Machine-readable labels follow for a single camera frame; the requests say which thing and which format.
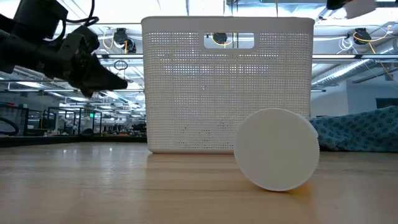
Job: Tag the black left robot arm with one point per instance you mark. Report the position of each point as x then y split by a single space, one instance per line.
18 46

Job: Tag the black aluminium table frame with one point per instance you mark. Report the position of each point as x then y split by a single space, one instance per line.
62 141

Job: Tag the silver ventilation duct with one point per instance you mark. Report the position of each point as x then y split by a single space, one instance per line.
339 73

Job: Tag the white perforated plastic basket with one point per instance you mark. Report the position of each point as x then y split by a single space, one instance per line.
192 102

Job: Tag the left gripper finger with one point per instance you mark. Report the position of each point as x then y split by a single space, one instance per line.
96 79

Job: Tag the dark wall screen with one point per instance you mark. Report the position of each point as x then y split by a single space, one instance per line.
387 103

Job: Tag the white round disc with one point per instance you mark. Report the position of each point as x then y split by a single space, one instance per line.
275 149

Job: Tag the teal patterned cloth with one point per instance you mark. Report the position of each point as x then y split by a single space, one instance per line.
360 132

